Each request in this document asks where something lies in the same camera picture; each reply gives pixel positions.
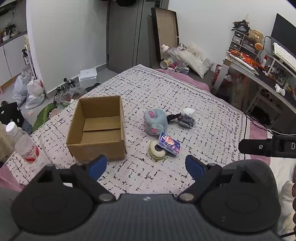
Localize black framed brown board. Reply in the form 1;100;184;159
151;7;180;62

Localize white black-patterned blanket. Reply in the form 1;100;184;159
6;65;251;195

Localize white desk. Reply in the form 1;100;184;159
211;50;296;122

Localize blue plush toy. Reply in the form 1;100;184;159
143;109;168;136

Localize white pillow in plastic bag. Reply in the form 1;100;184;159
184;44;213;78

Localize black chair with white dots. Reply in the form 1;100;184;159
0;101;25;131

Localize grey plastic bag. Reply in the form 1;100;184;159
12;67;33;107

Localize clear water bottle red label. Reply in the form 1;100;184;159
6;122;47;168

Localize grey door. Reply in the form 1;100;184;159
106;0;153;73

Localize black item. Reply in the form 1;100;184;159
166;112;196;128

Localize grey desktop drawer organizer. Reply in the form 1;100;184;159
228;30;261;61

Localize black computer monitor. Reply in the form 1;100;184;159
270;13;296;57

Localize clear plastic bag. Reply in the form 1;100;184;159
54;88;88;110

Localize large clear plastic bottle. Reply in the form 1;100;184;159
161;44;184;68

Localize white plush cloth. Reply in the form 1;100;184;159
276;180;296;234

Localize red printed papers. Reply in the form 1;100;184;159
228;49;264;70

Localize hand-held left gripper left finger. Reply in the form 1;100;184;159
35;155;115;204

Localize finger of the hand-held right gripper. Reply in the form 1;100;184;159
238;138;274;157

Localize brown cardboard box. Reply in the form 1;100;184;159
67;95;127;161

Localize white plastic bag red print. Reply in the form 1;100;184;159
25;79;46;109

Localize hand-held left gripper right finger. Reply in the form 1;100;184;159
177;155;262;204

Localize white flat box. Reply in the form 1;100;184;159
78;68;98;82

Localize wicker basket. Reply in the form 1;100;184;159
248;29;264;43

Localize green leaf cushion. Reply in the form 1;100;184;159
32;103;57;132

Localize green and white round plush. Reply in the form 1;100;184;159
149;140;167;160

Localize white desk riser shelf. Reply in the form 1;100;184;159
263;54;296;82

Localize white keyboard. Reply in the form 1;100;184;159
272;42;296;68

